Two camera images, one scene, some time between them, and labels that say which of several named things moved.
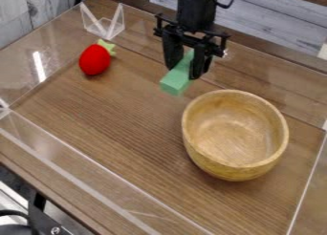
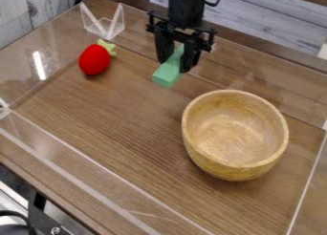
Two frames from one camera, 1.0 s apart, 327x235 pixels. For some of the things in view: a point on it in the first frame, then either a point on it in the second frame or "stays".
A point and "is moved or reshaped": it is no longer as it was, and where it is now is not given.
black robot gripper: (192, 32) → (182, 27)
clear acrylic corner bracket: (104, 27) stays
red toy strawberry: (94, 57) stays
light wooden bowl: (233, 134) stays
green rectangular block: (176, 78) is moved or reshaped
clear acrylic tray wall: (74, 186) stays
